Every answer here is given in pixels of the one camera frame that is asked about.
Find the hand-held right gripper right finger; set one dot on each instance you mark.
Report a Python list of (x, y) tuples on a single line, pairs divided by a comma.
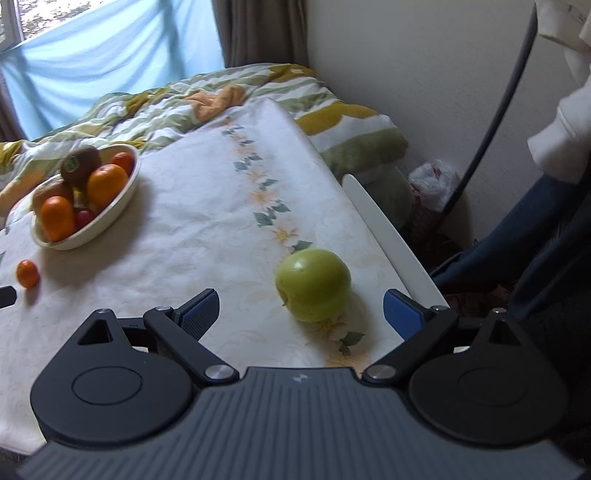
[(401, 314)]

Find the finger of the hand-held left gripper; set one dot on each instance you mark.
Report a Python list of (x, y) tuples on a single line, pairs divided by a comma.
[(6, 297)]

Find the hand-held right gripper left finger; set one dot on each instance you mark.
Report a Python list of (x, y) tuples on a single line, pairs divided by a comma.
[(201, 311)]

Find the green apple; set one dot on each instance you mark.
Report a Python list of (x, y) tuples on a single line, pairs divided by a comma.
[(314, 284)]

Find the red tomato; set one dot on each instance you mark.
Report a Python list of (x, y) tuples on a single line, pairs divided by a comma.
[(85, 218)]

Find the white and yellow bowl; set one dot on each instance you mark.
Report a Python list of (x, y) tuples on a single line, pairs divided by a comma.
[(111, 210)]

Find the large orange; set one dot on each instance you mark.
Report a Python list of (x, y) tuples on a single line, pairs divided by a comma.
[(108, 184)]

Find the kiwi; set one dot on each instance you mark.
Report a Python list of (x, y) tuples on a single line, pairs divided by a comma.
[(81, 164)]

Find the small mandarin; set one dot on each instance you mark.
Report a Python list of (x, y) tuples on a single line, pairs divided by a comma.
[(123, 162)]

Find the floral white tablecloth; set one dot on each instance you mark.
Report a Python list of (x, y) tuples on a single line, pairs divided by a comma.
[(184, 230)]

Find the white plastic bag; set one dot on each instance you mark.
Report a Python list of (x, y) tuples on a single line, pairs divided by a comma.
[(434, 182)]

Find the person's blue jeans leg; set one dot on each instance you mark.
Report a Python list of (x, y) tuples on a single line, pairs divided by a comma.
[(545, 240)]

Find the floral striped blanket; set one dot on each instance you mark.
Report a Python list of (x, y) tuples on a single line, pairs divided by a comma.
[(152, 106)]

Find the person's white sweater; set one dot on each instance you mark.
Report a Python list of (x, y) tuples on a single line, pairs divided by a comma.
[(568, 138)]

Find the light blue cloth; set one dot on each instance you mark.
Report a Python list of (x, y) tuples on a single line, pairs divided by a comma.
[(115, 60)]

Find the window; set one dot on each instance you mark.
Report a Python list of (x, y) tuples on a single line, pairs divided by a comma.
[(9, 23)]

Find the brown curtain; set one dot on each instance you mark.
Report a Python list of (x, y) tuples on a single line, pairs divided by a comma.
[(263, 32)]

